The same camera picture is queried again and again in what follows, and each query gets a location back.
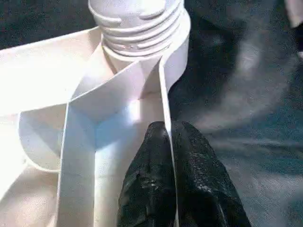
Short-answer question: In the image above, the black work mat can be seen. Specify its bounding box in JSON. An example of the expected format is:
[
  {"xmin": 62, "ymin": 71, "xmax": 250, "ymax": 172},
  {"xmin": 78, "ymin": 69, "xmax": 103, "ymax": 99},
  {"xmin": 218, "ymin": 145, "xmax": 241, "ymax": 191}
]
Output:
[{"xmin": 0, "ymin": 0, "xmax": 303, "ymax": 227}]

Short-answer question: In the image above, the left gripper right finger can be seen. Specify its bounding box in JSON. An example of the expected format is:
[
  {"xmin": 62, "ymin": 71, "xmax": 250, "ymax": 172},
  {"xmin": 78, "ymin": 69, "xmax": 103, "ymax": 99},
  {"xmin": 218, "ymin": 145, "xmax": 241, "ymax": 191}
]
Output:
[{"xmin": 170, "ymin": 120, "xmax": 252, "ymax": 227}]

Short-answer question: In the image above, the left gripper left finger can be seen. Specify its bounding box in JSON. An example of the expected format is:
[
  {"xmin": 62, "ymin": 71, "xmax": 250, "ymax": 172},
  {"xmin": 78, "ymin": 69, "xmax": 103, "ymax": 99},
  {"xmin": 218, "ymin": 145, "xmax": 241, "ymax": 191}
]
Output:
[{"xmin": 117, "ymin": 122, "xmax": 178, "ymax": 227}]

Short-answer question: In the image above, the white plastic table top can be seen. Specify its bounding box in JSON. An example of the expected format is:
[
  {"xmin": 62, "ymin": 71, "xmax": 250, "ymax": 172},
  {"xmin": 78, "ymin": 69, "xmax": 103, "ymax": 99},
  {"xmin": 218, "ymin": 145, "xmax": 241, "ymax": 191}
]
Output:
[{"xmin": 0, "ymin": 11, "xmax": 191, "ymax": 227}]

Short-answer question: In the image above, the white plastic table leg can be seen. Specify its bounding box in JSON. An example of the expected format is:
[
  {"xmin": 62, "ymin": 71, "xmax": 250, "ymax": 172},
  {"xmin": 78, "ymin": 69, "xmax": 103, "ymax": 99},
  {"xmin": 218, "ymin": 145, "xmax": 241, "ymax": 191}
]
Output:
[{"xmin": 88, "ymin": 0, "xmax": 187, "ymax": 58}]

